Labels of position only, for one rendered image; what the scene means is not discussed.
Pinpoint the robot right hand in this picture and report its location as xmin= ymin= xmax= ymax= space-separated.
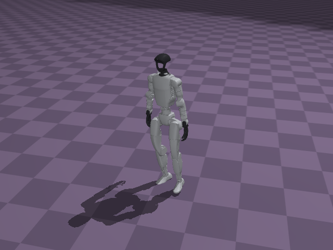
xmin=146 ymin=110 xmax=152 ymax=127

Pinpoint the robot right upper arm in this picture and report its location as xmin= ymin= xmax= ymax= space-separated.
xmin=146 ymin=73 xmax=155 ymax=99

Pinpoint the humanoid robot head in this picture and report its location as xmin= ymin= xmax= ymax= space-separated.
xmin=155 ymin=53 xmax=171 ymax=77

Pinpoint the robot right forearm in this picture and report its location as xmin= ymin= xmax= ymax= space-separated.
xmin=146 ymin=97 xmax=153 ymax=113

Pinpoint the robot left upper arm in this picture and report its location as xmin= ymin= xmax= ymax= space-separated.
xmin=170 ymin=77 xmax=183 ymax=107

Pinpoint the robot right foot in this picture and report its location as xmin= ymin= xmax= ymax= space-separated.
xmin=156 ymin=172 xmax=172 ymax=184

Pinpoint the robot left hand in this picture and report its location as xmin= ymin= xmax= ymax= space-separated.
xmin=181 ymin=121 xmax=188 ymax=141

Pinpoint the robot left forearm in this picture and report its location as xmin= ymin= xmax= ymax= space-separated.
xmin=179 ymin=100 xmax=188 ymax=125

